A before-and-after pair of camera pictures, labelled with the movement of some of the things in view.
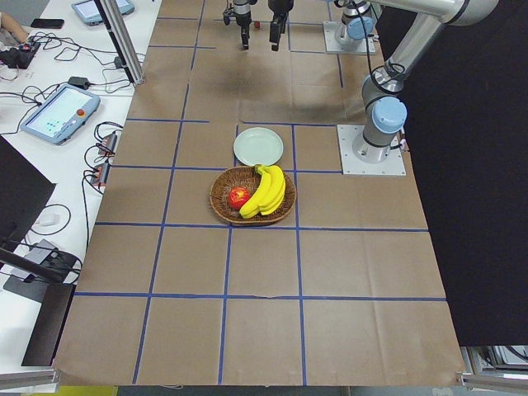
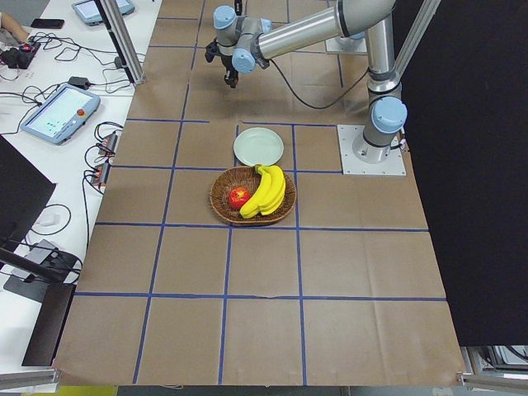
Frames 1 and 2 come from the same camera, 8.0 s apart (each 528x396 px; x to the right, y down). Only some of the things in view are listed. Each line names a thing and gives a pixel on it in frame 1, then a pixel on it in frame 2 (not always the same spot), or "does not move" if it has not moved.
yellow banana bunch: x=271 y=195 does not move
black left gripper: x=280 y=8 -> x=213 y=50
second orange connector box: x=100 y=174 does not move
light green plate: x=256 y=146 does not move
